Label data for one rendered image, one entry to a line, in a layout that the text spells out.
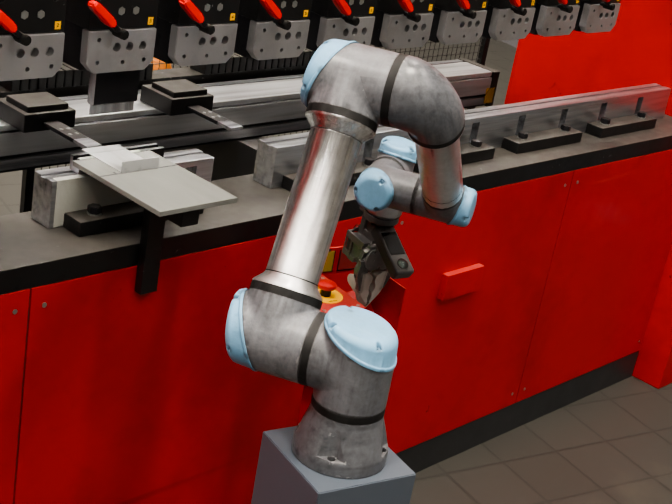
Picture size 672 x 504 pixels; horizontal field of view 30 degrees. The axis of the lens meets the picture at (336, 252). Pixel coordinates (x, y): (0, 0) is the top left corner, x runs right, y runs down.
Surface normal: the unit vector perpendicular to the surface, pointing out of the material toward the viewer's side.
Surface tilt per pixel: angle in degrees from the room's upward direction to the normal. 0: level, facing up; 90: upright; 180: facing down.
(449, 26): 90
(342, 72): 61
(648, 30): 90
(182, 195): 0
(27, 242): 0
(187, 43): 90
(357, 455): 72
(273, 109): 90
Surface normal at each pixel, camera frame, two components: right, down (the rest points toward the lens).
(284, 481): -0.84, 0.07
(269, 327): -0.13, -0.19
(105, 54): 0.70, 0.38
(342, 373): -0.31, 0.32
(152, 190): 0.17, -0.91
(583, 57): -0.69, 0.17
